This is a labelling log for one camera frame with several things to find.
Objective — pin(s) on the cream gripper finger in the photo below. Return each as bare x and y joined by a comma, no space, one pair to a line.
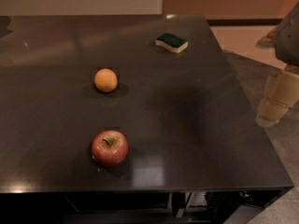
281,93

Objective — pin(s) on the orange fruit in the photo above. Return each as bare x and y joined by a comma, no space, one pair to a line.
105,80

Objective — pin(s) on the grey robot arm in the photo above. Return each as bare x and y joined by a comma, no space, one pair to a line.
286,39

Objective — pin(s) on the red apple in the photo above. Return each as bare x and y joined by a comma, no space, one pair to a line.
109,148

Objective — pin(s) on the green and yellow sponge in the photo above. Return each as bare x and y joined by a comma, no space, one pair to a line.
171,43

